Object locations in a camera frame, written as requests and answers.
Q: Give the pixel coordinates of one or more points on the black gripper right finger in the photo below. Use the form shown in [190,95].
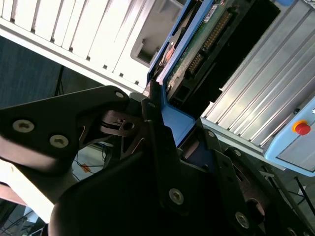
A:
[227,172]

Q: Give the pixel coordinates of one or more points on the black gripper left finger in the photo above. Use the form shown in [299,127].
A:
[61,110]

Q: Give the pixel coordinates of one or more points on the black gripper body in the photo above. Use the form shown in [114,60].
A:
[110,201]

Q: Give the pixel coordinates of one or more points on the hard disk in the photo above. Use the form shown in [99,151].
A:
[178,118]

